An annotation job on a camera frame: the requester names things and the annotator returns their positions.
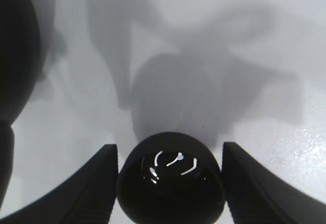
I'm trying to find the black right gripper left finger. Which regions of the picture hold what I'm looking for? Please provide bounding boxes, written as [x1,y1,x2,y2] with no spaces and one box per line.
[1,145,118,223]

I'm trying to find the small black teacup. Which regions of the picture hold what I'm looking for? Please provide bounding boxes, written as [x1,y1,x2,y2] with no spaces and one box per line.
[116,132,226,223]

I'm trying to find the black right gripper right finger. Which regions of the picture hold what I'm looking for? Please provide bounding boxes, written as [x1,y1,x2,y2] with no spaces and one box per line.
[222,142,325,223]

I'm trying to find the black cast iron teapot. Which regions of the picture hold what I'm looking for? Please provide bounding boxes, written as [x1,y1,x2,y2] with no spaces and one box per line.
[1,0,42,199]

